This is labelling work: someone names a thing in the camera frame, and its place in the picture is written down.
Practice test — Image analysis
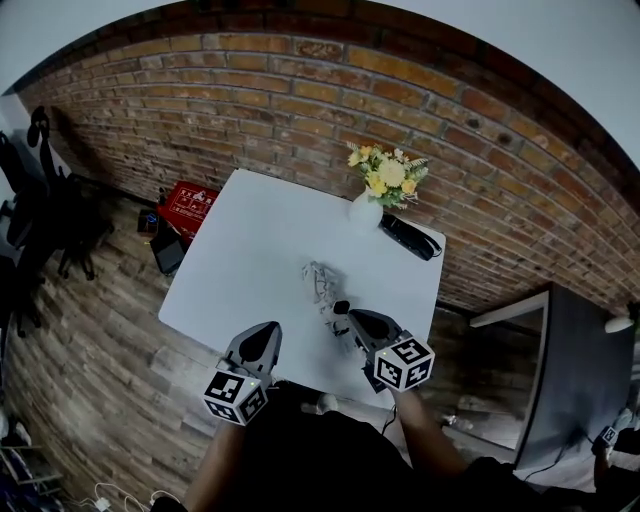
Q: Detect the white table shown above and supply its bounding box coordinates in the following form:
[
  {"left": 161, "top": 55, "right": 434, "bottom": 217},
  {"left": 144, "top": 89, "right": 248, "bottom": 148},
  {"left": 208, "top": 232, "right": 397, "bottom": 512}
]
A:
[{"left": 157, "top": 167, "right": 448, "bottom": 410}]

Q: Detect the black telephone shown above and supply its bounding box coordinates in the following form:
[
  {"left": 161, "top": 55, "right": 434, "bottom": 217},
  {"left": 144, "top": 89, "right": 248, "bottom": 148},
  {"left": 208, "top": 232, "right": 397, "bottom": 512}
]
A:
[{"left": 378, "top": 213, "right": 447, "bottom": 263}]

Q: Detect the person's left forearm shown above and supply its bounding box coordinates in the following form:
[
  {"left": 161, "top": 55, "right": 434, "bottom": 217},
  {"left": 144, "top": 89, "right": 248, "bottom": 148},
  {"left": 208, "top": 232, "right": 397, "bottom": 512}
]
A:
[{"left": 183, "top": 418, "right": 254, "bottom": 512}]

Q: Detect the dark top side table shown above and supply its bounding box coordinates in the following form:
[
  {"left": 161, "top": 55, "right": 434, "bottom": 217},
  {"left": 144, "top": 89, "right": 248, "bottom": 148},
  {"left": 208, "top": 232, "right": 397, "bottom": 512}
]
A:
[{"left": 468, "top": 281, "right": 640, "bottom": 482}]

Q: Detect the small box with blue label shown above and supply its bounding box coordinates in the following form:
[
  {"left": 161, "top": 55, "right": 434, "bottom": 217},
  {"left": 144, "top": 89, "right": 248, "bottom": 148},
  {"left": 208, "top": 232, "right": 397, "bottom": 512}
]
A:
[{"left": 137, "top": 209, "right": 161, "bottom": 237}]

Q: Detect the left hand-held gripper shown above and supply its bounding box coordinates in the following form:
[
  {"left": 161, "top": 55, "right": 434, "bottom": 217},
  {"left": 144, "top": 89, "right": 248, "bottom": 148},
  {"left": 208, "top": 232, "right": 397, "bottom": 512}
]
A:
[{"left": 202, "top": 321, "right": 283, "bottom": 428}]

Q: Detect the person's shoe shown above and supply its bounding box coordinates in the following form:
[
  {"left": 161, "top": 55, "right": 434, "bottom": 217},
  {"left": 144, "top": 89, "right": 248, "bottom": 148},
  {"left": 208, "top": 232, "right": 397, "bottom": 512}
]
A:
[{"left": 301, "top": 392, "right": 340, "bottom": 416}]

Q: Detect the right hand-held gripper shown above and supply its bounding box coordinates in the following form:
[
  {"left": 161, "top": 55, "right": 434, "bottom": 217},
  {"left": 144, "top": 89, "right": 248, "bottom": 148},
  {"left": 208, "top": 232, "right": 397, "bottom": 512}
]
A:
[{"left": 347, "top": 308, "right": 437, "bottom": 396}]

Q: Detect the red printed box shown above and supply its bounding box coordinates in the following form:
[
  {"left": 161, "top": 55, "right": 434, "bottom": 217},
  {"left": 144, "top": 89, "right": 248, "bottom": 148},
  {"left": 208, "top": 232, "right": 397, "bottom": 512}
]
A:
[{"left": 155, "top": 180, "right": 221, "bottom": 237}]

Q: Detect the person in dark vest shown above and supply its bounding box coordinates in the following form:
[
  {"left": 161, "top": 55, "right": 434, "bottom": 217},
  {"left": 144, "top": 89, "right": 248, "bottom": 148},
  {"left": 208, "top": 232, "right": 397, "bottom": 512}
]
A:
[{"left": 149, "top": 408, "right": 640, "bottom": 512}]

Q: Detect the grey white cloth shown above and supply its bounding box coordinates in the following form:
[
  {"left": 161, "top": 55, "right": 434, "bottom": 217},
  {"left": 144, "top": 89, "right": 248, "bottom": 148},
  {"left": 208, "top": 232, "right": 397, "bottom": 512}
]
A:
[{"left": 300, "top": 258, "right": 362, "bottom": 352}]

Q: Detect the yellow flower bouquet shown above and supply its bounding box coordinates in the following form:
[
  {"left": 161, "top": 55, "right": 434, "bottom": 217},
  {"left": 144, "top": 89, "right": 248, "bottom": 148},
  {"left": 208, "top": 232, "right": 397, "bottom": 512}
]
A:
[{"left": 346, "top": 141, "right": 430, "bottom": 210}]

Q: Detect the black office chair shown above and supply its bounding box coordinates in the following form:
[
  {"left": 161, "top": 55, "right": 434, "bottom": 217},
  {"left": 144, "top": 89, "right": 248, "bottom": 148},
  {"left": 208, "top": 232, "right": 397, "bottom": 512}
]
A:
[
  {"left": 0, "top": 130, "right": 49, "bottom": 341},
  {"left": 24, "top": 104, "right": 117, "bottom": 282}
]

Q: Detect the white charger with cable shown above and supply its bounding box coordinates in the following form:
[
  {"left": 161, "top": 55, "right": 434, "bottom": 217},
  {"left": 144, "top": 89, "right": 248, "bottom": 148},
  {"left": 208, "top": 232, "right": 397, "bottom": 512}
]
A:
[{"left": 74, "top": 480, "right": 154, "bottom": 512}]

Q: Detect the person's right forearm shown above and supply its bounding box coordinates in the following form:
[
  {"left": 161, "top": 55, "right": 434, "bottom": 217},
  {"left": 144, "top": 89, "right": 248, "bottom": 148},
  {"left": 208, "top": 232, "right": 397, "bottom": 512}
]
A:
[{"left": 388, "top": 387, "right": 477, "bottom": 482}]

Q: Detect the white vase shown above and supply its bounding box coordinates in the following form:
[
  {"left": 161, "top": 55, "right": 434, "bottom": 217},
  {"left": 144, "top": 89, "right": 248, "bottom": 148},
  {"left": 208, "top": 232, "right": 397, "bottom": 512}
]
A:
[{"left": 348, "top": 187, "right": 385, "bottom": 238}]

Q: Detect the black box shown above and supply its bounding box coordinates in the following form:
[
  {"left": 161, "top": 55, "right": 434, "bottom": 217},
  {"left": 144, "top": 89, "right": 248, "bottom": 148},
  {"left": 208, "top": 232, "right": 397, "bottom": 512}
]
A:
[{"left": 149, "top": 228, "right": 190, "bottom": 277}]

